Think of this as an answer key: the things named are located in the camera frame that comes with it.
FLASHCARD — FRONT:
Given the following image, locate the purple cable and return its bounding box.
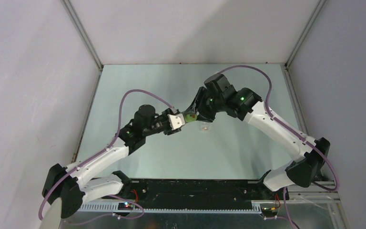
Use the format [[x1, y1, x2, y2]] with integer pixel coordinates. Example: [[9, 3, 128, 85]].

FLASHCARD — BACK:
[[38, 89, 177, 221], [217, 65, 340, 192]]

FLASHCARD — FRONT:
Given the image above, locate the right electronics board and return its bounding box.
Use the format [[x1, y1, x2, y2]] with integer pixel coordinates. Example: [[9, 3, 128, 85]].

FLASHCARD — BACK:
[[261, 207, 277, 213]]

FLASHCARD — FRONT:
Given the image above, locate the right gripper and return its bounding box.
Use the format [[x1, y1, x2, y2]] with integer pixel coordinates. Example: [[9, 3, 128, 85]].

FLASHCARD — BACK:
[[184, 87, 224, 123]]

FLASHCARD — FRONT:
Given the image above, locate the left electronics board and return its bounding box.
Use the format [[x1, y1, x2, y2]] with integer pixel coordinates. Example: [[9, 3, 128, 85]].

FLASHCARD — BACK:
[[117, 202, 135, 211]]

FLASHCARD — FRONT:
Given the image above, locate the electronics board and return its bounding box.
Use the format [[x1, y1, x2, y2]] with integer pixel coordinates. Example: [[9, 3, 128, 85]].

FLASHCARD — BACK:
[[117, 202, 135, 211], [261, 207, 277, 213]]

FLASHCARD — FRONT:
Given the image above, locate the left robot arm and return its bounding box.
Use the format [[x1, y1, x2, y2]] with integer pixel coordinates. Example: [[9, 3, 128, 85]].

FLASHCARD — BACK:
[[42, 104, 186, 219]]

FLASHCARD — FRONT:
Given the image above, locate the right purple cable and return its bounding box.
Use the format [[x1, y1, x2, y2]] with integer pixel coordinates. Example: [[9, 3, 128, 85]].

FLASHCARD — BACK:
[[217, 65, 340, 192]]

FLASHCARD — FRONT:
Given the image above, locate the green pill bottle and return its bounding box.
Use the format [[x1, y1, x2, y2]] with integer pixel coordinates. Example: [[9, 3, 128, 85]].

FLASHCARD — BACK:
[[184, 113, 197, 123]]

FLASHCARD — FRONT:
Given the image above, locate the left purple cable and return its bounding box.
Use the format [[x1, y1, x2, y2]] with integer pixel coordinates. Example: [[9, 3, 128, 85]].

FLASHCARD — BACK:
[[38, 89, 177, 221]]

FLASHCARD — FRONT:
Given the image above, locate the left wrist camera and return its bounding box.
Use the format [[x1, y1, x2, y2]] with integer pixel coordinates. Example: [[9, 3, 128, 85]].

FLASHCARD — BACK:
[[167, 113, 185, 131]]

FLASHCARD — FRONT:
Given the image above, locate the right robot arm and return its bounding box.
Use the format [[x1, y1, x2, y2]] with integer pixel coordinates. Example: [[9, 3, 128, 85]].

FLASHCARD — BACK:
[[183, 73, 330, 199]]

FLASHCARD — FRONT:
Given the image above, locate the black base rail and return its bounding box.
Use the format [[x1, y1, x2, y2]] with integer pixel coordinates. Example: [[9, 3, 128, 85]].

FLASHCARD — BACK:
[[118, 179, 275, 210]]

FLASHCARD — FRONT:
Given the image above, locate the white cable duct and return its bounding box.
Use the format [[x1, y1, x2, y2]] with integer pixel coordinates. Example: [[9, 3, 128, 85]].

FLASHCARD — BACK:
[[78, 202, 262, 214]]

